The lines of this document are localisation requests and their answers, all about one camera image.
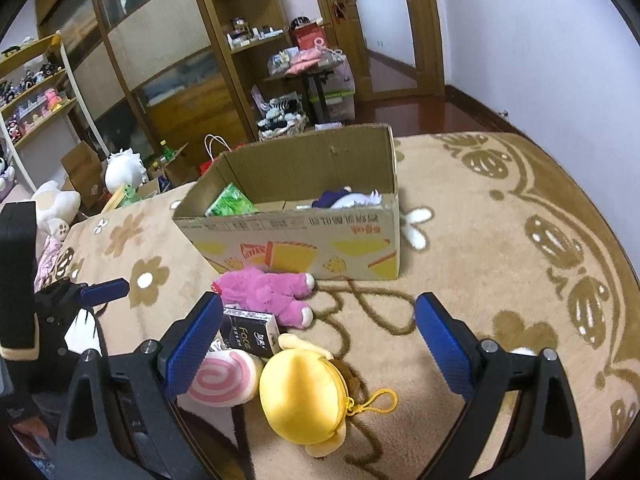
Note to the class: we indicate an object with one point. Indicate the pink plush toy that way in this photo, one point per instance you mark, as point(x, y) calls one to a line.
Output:
point(267, 292)

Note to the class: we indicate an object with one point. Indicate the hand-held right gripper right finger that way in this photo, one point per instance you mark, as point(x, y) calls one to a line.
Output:
point(445, 347)

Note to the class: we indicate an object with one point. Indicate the black tissue pack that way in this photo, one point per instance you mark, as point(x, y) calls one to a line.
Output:
point(250, 332)

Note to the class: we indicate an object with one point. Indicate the wooden shelf of figurines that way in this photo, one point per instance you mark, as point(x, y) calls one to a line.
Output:
point(35, 95)

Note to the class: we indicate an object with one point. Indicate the green bottle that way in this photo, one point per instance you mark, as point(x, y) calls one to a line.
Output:
point(166, 151)

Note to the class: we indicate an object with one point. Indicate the wooden door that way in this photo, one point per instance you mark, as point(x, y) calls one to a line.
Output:
point(340, 25)

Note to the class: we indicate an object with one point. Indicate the clear storage bin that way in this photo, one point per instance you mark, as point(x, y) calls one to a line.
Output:
point(335, 97)

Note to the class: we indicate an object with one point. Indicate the purple and white plush toy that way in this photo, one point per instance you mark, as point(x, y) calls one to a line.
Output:
point(345, 199)

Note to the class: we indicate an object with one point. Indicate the wooden sliding-door wardrobe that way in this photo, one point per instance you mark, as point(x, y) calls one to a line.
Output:
point(150, 50)

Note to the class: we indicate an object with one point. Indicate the basket of socks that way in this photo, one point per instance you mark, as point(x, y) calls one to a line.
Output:
point(281, 117)

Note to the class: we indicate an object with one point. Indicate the red gift bag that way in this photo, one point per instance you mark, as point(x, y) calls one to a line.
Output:
point(310, 37)

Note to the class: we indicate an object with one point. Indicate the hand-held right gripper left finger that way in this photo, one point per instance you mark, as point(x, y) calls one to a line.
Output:
point(192, 347)

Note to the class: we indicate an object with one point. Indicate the pink cloth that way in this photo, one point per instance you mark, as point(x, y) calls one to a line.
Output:
point(47, 260)

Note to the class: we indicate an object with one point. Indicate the small cluttered side table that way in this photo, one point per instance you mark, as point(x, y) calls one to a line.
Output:
point(307, 67)

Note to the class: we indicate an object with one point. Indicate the small white plush toy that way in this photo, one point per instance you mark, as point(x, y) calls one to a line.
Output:
point(82, 332)

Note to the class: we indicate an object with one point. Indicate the white curved rail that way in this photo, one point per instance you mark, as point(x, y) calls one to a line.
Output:
point(82, 105)

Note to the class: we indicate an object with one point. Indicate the white round-headed plush toy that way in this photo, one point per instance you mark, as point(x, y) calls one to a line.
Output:
point(125, 170)

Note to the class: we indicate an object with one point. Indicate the white cat plush toy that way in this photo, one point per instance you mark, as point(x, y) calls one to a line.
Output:
point(55, 205)

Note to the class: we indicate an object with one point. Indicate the green packet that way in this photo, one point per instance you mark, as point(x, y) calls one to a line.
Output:
point(231, 201)

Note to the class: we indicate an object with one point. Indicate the plain brown cardboard box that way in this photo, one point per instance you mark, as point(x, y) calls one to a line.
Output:
point(82, 172)

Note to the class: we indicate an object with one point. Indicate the wooden corner shelf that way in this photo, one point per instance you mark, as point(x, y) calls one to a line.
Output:
point(250, 10)

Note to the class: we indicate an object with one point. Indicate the green plush toy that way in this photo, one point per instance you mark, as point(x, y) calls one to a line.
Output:
point(125, 196)

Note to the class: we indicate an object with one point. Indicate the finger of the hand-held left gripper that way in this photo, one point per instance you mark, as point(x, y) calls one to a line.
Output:
point(106, 292)

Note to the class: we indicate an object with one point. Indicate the printed cardboard box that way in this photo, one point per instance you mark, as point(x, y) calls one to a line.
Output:
point(300, 245)

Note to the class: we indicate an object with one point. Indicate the pink swirl roll plush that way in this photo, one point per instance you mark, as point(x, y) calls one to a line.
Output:
point(225, 377)

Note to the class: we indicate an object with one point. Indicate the yellow plush coin purse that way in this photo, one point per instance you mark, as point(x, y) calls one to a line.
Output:
point(300, 390)

